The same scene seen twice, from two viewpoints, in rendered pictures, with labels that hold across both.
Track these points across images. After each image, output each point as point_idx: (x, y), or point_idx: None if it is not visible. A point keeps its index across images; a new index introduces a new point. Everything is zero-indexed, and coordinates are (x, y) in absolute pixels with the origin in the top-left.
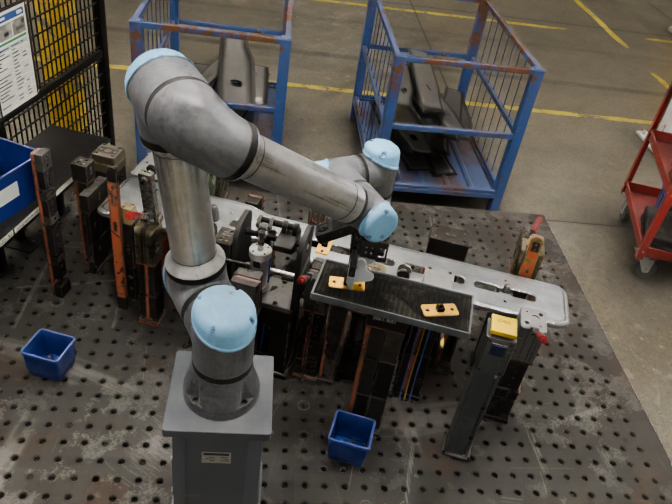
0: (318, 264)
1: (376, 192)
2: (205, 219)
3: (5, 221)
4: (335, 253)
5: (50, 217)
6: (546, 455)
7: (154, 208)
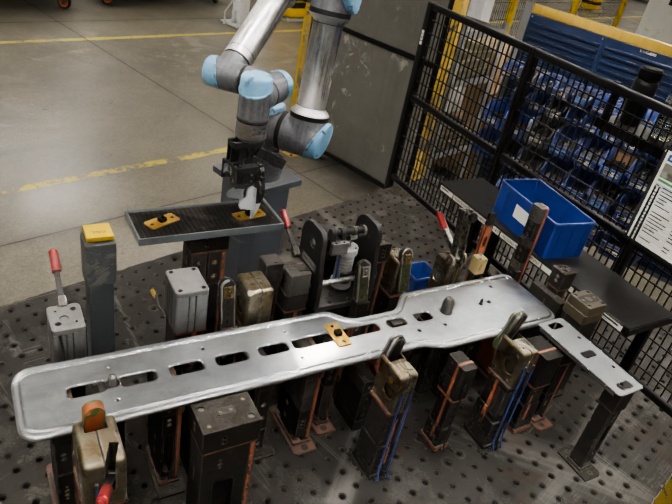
0: (302, 267)
1: (228, 64)
2: (303, 70)
3: (510, 230)
4: (319, 331)
5: (513, 257)
6: (1, 412)
7: (452, 244)
